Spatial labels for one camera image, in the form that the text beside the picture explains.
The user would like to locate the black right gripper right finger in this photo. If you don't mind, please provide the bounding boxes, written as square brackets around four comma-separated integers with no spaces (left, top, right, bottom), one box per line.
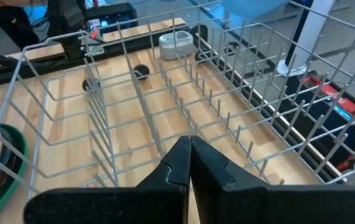
[191,136,355,224]

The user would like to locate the blue plate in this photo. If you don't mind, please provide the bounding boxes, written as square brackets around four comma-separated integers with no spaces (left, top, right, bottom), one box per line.
[219,0,290,19]

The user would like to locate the grey wire dish rack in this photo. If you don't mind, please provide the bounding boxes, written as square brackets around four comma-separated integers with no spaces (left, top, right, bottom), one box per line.
[0,0,355,200]

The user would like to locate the black computer case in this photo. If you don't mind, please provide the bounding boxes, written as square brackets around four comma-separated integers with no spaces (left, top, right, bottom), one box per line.
[83,2,139,32]

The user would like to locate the green plate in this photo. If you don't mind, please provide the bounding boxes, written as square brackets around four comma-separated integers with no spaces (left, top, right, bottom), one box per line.
[0,123,29,224]

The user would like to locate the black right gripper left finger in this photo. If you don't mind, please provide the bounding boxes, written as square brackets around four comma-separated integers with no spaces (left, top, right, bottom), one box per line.
[23,136,192,224]

